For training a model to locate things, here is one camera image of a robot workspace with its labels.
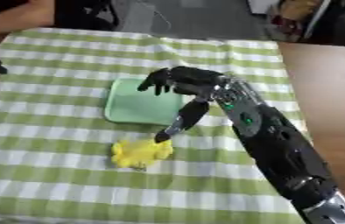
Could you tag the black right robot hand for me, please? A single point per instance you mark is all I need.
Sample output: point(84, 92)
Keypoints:
point(193, 78)

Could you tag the person's forearm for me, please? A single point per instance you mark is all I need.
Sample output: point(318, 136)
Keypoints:
point(12, 20)

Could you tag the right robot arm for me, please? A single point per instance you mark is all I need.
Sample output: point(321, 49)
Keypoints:
point(277, 143)

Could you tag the green square tray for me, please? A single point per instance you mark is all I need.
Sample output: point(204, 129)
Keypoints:
point(142, 103)

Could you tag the yellow flower-shaped toy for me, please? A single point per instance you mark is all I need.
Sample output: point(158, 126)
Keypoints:
point(140, 153)

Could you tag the bag with yellow contents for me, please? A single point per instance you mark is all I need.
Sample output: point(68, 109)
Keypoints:
point(293, 19)

